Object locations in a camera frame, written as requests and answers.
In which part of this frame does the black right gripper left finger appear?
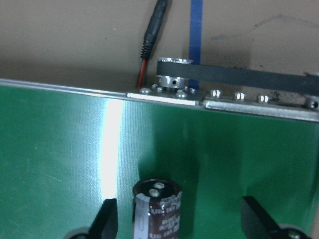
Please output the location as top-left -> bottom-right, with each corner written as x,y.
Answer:
87,198 -> 118,239

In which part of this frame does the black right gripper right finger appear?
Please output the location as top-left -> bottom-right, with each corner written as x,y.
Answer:
241,196 -> 284,239

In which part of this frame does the black cylindrical capacitor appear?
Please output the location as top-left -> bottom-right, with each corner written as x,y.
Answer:
132,178 -> 182,239

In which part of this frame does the green conveyor belt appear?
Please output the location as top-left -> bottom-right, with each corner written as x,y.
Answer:
0,56 -> 319,239

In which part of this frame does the red black power cable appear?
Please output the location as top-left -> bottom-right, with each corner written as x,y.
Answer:
136,0 -> 173,88

